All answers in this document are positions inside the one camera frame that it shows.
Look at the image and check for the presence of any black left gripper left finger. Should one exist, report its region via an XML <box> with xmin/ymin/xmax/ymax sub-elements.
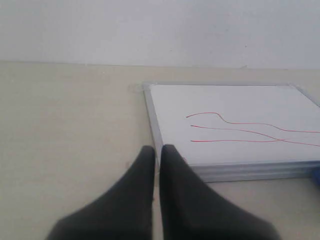
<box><xmin>47</xmin><ymin>146</ymin><xmax>155</xmax><ymax>240</ymax></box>

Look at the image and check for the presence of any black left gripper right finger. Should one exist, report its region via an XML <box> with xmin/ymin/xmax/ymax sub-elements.
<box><xmin>159</xmin><ymin>144</ymin><xmax>281</xmax><ymax>240</ymax></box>

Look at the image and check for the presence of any blue cloth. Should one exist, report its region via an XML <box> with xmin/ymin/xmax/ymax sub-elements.
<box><xmin>311</xmin><ymin>167</ymin><xmax>320</xmax><ymax>186</ymax></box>

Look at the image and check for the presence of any white board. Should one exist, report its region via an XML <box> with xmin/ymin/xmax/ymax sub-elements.
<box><xmin>142</xmin><ymin>83</ymin><xmax>320</xmax><ymax>182</ymax></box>

